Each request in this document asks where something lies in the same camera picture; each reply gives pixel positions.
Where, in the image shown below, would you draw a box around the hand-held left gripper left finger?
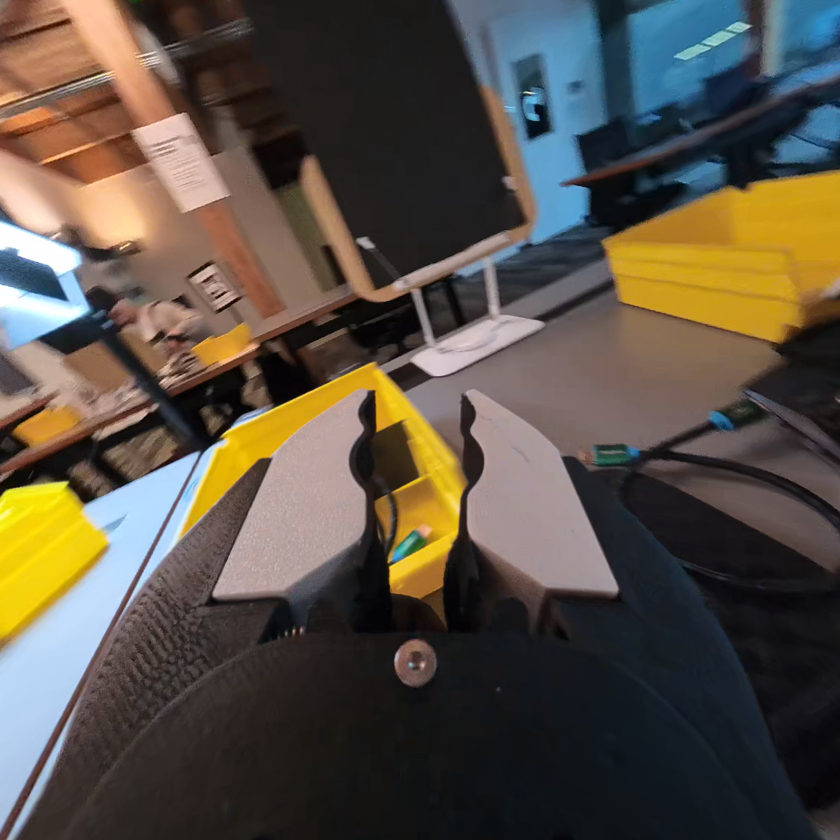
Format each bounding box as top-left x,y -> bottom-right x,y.
210,388 -> 393,632

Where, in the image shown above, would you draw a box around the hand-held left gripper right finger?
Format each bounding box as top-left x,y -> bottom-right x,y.
445,387 -> 622,632

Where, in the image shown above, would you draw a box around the yellow divided plastic bin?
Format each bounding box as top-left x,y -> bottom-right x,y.
180,363 -> 468,599

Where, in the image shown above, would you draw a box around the yellow plastic bins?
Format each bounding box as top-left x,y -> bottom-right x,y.
602,169 -> 840,343

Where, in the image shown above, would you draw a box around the black hdmi switch box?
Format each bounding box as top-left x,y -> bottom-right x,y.
743,364 -> 840,460

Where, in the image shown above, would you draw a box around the small yellow plastic bin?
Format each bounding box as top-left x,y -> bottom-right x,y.
0,481 -> 110,643
190,322 -> 255,366
12,405 -> 84,448

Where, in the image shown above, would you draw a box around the black light stand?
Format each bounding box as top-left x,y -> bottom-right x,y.
39,308 -> 211,454

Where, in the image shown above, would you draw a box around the black and white tag poster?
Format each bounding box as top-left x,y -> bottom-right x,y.
187,261 -> 245,313

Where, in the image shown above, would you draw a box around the led light panel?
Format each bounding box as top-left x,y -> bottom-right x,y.
0,220 -> 89,349

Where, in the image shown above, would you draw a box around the white paper notice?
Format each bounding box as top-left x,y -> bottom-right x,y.
131,113 -> 232,214

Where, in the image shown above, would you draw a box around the long desk with black chairs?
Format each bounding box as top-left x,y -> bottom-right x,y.
561,75 -> 840,227

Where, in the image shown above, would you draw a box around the black board with wooden frame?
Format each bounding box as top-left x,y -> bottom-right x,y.
243,0 -> 539,304

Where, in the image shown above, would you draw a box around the phone icon wall sign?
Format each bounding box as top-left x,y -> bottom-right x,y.
512,54 -> 553,140

